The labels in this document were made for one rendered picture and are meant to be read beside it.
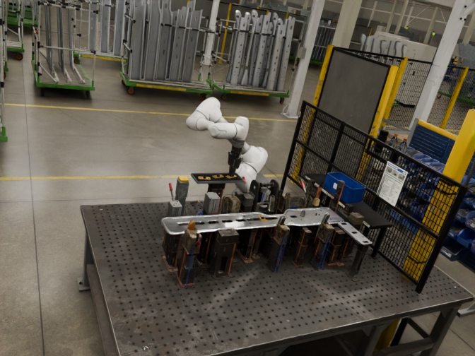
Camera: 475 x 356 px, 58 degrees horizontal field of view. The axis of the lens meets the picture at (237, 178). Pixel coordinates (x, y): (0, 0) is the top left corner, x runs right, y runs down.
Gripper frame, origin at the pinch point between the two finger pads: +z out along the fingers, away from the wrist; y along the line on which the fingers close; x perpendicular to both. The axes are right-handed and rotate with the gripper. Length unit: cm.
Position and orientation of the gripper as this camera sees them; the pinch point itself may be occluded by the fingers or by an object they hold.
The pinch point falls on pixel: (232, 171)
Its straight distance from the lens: 311.6
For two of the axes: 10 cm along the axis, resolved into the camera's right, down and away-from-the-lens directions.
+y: 7.0, 4.1, -5.8
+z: -1.9, 9.0, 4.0
